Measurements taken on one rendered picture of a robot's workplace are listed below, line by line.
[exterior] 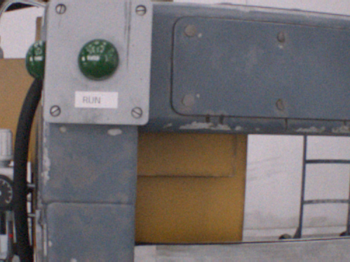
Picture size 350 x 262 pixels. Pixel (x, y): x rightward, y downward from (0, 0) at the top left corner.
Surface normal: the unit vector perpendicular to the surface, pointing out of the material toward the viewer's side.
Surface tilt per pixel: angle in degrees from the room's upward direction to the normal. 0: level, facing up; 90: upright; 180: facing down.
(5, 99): 90
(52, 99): 90
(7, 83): 90
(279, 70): 90
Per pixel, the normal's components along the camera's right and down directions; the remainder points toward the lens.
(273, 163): 0.17, 0.07
